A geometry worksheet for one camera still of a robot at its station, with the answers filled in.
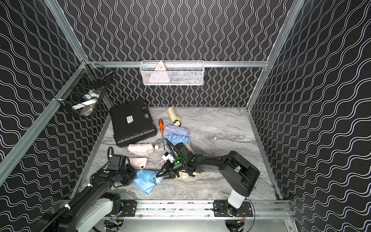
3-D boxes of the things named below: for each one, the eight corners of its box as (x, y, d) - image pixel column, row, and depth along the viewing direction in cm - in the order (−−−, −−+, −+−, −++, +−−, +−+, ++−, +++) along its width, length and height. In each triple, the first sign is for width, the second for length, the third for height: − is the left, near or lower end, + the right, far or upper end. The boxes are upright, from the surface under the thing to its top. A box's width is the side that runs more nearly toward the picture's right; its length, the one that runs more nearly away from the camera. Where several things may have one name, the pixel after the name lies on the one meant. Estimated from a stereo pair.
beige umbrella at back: (174, 128, 109) (174, 125, 106) (166, 111, 120) (165, 108, 117) (182, 125, 111) (182, 122, 108) (173, 109, 122) (173, 105, 119)
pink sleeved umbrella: (129, 154, 95) (126, 151, 91) (131, 147, 99) (129, 143, 95) (158, 154, 95) (156, 151, 91) (159, 147, 99) (158, 143, 95)
